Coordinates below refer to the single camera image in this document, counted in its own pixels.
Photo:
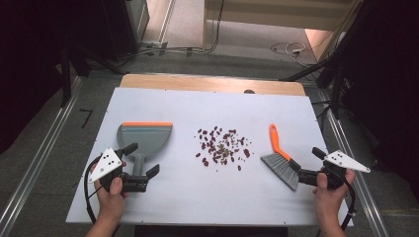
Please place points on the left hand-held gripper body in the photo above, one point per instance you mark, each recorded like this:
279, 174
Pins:
107, 163

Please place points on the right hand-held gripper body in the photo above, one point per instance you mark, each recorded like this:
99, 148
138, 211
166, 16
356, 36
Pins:
341, 161

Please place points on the grey dustpan with orange edge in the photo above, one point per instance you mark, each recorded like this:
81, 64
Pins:
146, 138

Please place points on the pile of red beans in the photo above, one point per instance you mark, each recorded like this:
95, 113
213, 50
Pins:
220, 149

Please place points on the person's left hand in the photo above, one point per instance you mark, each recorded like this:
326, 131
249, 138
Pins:
110, 204

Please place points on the person's right hand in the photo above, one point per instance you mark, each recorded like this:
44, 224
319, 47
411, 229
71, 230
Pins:
327, 204

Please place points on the black metal stand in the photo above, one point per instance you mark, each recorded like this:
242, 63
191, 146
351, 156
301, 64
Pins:
66, 72
336, 85

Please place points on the dark round table grommet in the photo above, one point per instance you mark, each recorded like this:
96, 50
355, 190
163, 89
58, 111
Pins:
249, 91

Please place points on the black curtain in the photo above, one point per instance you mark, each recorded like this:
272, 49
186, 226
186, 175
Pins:
392, 82
33, 65

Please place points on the wooden table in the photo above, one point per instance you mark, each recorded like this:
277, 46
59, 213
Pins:
197, 82

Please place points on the beige wooden furniture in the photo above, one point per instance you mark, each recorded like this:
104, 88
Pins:
280, 16

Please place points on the aluminium floor rail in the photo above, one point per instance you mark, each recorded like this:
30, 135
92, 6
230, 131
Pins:
42, 148
355, 177

